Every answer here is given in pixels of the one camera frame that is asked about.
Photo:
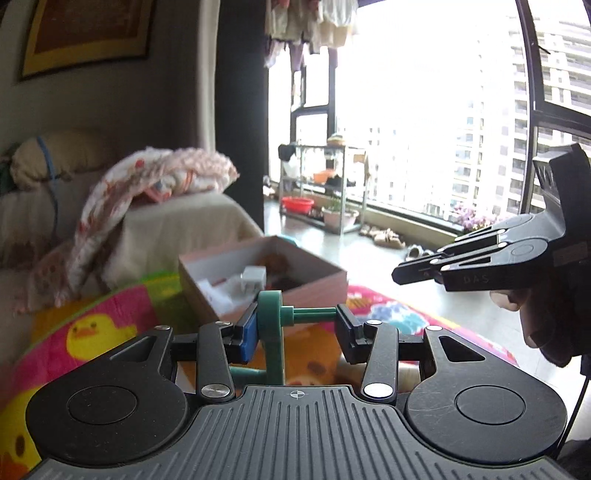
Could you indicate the hanging floral garment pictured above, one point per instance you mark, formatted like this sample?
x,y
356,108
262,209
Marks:
x,y
288,27

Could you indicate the green cloth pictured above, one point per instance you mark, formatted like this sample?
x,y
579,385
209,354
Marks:
x,y
4,177

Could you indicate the red plastic basin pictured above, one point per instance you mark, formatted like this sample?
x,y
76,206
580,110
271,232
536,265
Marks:
x,y
298,204

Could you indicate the white charger plug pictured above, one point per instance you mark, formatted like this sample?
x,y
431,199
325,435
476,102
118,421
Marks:
x,y
253,278

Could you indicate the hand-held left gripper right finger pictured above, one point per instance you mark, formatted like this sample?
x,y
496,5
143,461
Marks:
x,y
348,332

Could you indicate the hanging pale garment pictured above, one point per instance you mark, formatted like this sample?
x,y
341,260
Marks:
x,y
339,21

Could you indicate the beige pillow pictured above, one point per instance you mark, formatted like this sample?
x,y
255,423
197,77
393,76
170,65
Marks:
x,y
74,152

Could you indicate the green plastic part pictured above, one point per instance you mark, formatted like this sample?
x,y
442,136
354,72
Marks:
x,y
272,332

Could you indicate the purple flowers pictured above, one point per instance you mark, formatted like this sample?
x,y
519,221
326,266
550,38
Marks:
x,y
473,219

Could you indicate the high-rise building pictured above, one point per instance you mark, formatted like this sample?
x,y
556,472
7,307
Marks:
x,y
485,138

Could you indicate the floral pink white cloth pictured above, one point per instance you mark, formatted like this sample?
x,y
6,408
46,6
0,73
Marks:
x,y
138,180

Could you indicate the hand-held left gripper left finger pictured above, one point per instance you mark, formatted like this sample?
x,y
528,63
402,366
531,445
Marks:
x,y
249,332

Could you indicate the person's right hand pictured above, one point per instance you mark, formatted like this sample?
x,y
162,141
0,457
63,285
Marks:
x,y
547,323

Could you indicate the grey slipper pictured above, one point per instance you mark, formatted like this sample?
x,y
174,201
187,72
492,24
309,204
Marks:
x,y
418,252

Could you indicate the blue ribbon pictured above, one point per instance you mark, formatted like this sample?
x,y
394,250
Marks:
x,y
53,184

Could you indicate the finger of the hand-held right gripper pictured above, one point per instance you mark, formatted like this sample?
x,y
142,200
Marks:
x,y
475,237
452,270

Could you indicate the metal balcony rack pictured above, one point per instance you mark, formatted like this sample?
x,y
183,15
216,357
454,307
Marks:
x,y
318,146

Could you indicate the colourful cartoon printed blanket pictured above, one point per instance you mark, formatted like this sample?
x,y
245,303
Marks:
x,y
92,332

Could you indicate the yellow framed wall picture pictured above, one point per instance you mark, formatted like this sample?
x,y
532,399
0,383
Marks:
x,y
87,27

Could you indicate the black bag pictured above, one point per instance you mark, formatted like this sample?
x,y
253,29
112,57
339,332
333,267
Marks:
x,y
286,151

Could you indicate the black window frame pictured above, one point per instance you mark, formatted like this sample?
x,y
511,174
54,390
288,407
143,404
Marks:
x,y
531,92

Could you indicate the beige sandal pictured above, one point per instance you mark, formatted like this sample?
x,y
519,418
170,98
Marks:
x,y
392,240
371,232

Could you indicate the brown fuzzy object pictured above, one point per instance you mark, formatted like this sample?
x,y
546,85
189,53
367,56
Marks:
x,y
277,264

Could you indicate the orange plastic basin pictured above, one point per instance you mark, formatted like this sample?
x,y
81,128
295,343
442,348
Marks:
x,y
324,176

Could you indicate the pink cardboard box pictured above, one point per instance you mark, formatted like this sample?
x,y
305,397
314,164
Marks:
x,y
323,286

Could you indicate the white flower pot with plant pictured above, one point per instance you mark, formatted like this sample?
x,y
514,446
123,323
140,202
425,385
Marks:
x,y
339,219

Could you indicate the white packet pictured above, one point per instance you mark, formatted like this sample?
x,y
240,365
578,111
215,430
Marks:
x,y
221,297

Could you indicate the beige covered sofa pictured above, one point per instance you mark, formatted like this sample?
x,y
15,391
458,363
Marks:
x,y
184,226

